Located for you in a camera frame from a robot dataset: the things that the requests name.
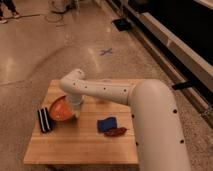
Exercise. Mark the grey machine base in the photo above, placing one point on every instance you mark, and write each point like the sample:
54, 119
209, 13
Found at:
59, 6

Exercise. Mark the person's left shoe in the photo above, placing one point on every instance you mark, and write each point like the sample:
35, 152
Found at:
3, 20

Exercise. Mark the blue sponge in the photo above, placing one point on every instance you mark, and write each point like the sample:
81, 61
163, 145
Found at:
106, 124

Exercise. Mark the orange ceramic bowl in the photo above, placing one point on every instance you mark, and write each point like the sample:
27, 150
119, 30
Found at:
60, 110

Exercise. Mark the black striped block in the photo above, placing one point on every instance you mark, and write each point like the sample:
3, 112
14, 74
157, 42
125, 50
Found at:
45, 122

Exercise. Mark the black floor mat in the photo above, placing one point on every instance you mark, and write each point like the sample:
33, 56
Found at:
122, 24

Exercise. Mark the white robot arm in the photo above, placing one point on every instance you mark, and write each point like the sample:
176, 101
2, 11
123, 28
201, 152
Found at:
157, 127

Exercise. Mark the dark red chili pepper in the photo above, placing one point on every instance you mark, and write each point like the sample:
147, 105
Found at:
115, 132

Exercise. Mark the person's right shoe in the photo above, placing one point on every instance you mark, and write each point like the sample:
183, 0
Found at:
16, 15

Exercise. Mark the wooden table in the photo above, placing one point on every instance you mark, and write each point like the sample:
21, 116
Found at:
77, 141

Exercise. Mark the long white wall rail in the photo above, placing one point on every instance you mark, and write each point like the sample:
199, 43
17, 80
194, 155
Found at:
190, 73

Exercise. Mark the person's shoe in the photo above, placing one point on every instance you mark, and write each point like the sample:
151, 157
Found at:
3, 20
16, 15

